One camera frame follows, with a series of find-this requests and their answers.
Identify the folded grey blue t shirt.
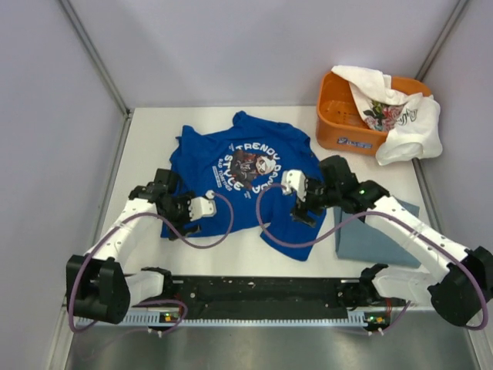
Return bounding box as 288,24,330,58
335,220,421,268

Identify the blue printed t shirt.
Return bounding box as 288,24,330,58
169,111,325,261

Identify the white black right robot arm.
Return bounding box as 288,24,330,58
281,156,492,331

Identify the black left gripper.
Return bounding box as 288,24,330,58
161,190,201,240

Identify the grey slotted cable duct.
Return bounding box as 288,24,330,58
96,310,389,328

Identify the aluminium frame rail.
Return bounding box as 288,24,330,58
61,279,485,313

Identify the white floral t shirt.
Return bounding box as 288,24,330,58
331,66,443,166

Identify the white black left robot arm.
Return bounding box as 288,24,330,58
65,169,199,324

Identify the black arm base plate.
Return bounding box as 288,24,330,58
141,275,405,319

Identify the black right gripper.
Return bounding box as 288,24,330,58
290,177,340,227

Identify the orange plastic basket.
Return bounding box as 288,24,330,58
316,71,433,158

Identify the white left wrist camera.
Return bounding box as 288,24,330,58
188,190,216,221

